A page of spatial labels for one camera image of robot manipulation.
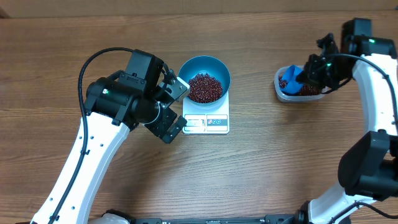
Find white digital kitchen scale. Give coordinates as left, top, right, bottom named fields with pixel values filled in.
left=182, top=91, right=230, bottom=134

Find blue plastic measuring scoop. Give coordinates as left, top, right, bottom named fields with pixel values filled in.
left=279, top=65, right=304, bottom=95

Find red adzuki beans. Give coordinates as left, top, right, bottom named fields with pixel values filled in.
left=188, top=73, right=321, bottom=103

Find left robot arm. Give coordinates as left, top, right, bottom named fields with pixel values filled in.
left=31, top=47, right=190, bottom=223

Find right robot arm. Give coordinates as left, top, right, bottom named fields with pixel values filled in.
left=293, top=18, right=397, bottom=223

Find clear plastic container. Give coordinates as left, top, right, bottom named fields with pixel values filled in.
left=274, top=66, right=325, bottom=103

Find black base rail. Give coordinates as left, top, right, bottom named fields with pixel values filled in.
left=88, top=209, right=310, bottom=224

